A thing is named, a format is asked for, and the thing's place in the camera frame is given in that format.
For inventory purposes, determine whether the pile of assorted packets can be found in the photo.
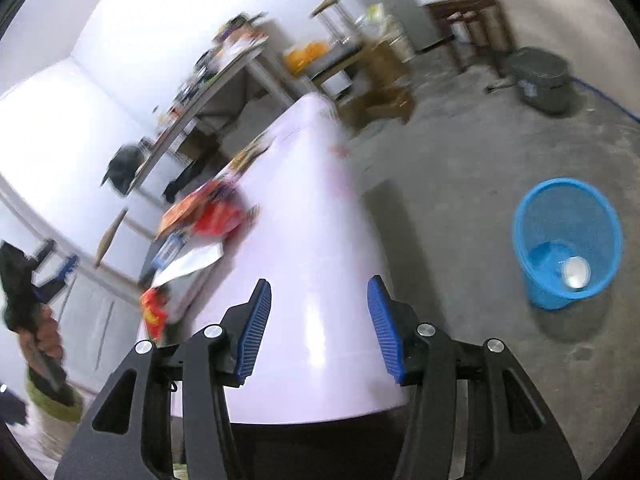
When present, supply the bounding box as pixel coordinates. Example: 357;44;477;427
150;12;271;136

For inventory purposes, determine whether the plastic bag with green print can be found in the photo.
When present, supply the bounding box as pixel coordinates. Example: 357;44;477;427
355;2;401;36

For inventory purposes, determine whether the person's left hand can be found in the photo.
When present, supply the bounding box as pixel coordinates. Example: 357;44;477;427
20;306;65;361

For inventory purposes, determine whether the wooden chair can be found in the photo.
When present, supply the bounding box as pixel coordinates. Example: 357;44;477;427
307;0;366;103

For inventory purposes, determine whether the wooden stick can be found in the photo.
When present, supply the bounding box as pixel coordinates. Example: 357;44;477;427
94;209;128;268

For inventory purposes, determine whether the person's left forearm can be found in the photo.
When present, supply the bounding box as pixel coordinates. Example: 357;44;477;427
20;367;86;466

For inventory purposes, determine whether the orange plastic bag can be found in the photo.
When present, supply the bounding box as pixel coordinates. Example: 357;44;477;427
285;40;331;75

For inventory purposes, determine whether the wooden stool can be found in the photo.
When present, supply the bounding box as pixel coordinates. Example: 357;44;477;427
427;0;516;78

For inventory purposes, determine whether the red snack box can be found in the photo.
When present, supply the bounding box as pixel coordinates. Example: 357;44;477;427
140;287;171;343

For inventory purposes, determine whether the blue mesh wastebasket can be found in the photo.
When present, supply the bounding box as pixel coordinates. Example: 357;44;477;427
512;177;623;311

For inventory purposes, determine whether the grey bucket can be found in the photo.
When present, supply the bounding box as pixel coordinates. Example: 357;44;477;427
505;46;573;115

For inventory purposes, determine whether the blue cable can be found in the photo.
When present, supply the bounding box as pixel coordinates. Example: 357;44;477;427
570;75;640;123

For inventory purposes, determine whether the pink printed tablecloth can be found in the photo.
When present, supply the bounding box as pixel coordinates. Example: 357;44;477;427
137;92;411;423

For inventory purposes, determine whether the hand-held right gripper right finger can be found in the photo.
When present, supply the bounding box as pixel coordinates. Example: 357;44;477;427
366;275;583;480

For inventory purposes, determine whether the colourful snack packet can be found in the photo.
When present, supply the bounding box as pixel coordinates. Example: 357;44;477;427
227;132;273;176

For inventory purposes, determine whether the black bag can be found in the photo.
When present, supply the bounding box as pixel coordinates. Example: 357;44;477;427
100;144;148;196

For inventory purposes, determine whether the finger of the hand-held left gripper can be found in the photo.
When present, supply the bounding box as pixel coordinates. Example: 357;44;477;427
31;241;57;267
37;255;80;301

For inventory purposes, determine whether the red snack packet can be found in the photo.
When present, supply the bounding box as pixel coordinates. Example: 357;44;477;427
192;195;261;238

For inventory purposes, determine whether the white cloth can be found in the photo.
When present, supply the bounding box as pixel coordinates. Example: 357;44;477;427
150;242;225;288

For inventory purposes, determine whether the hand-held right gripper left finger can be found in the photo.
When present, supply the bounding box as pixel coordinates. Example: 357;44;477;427
54;278;273;480

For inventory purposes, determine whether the grey refrigerator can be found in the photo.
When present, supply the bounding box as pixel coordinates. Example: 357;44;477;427
367;0;441;53

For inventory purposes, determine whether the white long table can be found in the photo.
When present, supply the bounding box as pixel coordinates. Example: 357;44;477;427
125;42;296;196

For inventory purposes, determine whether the white cup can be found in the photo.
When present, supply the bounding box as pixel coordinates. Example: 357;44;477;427
560;256;592;291

